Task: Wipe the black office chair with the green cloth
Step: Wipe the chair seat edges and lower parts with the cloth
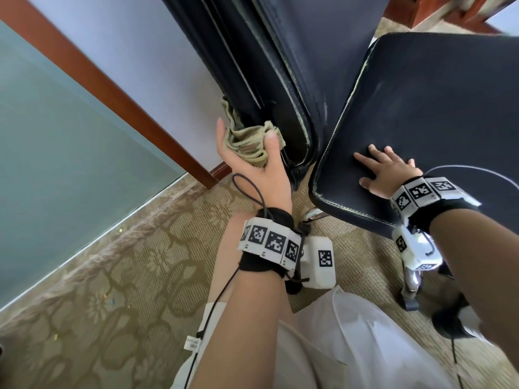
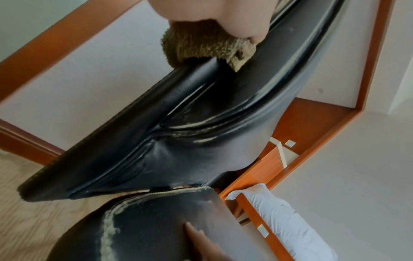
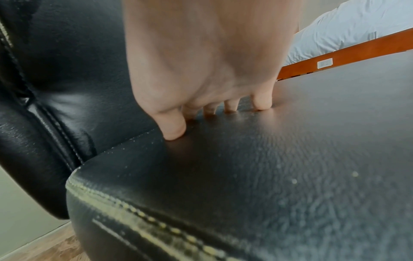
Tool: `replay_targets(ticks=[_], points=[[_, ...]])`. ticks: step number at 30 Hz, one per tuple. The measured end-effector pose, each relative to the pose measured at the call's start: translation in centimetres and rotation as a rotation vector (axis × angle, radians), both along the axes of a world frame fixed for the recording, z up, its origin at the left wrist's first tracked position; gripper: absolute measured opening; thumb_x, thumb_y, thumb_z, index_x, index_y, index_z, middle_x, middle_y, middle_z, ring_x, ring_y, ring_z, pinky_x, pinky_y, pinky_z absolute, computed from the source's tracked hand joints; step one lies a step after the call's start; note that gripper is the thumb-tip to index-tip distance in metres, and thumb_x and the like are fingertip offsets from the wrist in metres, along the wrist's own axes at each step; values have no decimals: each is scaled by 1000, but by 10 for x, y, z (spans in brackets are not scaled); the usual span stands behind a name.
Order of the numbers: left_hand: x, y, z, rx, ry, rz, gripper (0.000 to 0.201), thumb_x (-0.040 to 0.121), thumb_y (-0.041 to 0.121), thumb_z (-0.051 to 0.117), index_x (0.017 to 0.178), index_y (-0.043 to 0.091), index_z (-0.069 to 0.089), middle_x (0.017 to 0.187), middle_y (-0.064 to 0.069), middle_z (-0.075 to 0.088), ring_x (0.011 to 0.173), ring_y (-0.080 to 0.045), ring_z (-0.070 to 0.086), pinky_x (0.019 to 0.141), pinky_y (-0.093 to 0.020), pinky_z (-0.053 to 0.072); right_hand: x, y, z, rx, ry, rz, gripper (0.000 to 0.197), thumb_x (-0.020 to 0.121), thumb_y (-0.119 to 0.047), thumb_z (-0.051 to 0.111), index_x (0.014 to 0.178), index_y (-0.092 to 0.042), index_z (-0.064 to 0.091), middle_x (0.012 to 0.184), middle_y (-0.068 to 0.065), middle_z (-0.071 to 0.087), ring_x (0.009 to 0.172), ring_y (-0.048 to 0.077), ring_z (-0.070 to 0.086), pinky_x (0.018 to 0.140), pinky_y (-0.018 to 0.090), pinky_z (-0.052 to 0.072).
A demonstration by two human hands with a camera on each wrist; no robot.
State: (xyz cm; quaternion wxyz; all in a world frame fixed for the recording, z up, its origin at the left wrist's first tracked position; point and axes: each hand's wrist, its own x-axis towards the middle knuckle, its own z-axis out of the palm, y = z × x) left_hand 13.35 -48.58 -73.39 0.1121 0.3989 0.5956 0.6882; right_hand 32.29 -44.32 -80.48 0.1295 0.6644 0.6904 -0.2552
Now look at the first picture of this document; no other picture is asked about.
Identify person's left hand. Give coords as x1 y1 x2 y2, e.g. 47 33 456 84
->
215 117 293 216

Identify thin black cable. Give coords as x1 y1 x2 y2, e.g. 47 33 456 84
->
422 164 519 389
182 172 269 389

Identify person's left forearm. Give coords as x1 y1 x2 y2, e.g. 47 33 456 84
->
190 267 297 389

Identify white marker right wristband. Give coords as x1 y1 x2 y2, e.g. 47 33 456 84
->
389 176 482 234

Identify white marker wristband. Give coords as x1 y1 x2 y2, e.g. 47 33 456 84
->
389 176 482 234
237 208 305 279

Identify white marker left wristband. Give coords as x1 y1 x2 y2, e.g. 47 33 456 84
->
237 208 305 279

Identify frosted glass panel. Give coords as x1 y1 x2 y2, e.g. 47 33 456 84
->
0 20 188 311

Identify person's right hand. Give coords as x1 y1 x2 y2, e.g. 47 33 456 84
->
354 144 424 199

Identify person's right forearm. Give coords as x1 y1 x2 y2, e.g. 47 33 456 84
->
430 208 519 370

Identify wooden luggage rack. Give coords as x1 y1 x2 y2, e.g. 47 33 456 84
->
385 0 504 36

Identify black shoe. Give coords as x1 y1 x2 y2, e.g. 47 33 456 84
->
432 296 480 341

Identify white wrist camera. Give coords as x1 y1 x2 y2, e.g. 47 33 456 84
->
393 223 444 272
300 236 337 290

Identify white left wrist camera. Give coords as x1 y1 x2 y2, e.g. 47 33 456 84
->
300 236 337 290

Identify green cleaning cloth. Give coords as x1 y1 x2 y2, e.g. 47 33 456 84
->
221 95 287 169

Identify black leather chair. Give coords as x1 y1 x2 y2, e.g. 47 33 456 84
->
158 0 519 313

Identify white shorts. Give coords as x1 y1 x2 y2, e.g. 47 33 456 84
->
170 286 459 389

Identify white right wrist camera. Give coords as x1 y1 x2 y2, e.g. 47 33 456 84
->
393 223 444 272

